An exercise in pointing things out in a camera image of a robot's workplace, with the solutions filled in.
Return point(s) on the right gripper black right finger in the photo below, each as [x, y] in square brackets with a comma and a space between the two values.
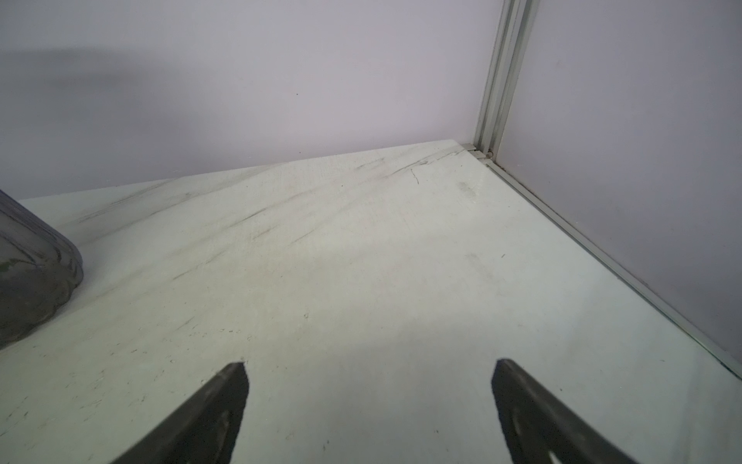
[539, 428]

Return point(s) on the dark glass vase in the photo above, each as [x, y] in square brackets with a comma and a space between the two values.
[40, 270]

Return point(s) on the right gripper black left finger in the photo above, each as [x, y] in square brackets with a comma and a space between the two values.
[204, 429]

